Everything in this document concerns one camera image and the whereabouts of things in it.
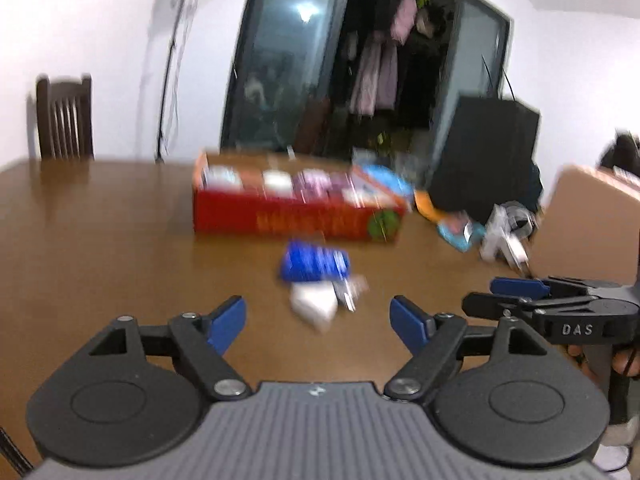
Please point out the black paper bag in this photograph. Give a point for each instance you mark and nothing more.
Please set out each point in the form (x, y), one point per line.
(485, 160)

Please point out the small grey packet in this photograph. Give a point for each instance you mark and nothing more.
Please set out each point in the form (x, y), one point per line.
(350, 292)

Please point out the blue wet wipes package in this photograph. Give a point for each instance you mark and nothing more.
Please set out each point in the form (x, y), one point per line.
(387, 180)

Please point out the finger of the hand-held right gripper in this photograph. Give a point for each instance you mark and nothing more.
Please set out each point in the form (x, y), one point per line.
(517, 286)
(492, 305)

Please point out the red cardboard box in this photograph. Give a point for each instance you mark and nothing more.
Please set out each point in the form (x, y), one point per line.
(280, 220)

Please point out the glass sliding door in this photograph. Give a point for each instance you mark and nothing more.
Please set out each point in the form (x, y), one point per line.
(280, 60)

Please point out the blue tissue packet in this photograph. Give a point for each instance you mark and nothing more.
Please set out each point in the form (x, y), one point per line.
(312, 262)

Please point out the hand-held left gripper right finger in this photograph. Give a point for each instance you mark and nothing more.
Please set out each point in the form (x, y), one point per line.
(410, 327)

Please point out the orange plastic item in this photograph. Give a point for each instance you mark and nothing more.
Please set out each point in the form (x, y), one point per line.
(425, 205)

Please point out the hanging clothes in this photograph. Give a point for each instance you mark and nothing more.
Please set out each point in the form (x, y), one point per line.
(375, 75)

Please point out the brown cardboard box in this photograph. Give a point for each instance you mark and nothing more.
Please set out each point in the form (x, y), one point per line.
(590, 225)

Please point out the dark wooden chair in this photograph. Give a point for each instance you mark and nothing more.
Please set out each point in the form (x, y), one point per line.
(65, 120)

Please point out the person's right hand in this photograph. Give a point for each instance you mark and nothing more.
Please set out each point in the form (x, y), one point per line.
(631, 362)

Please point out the small white box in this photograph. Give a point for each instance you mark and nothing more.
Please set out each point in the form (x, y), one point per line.
(312, 305)

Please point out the light blue small packet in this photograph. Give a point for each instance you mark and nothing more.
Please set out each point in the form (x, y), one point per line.
(457, 237)

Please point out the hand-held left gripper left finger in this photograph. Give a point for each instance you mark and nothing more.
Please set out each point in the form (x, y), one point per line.
(227, 322)

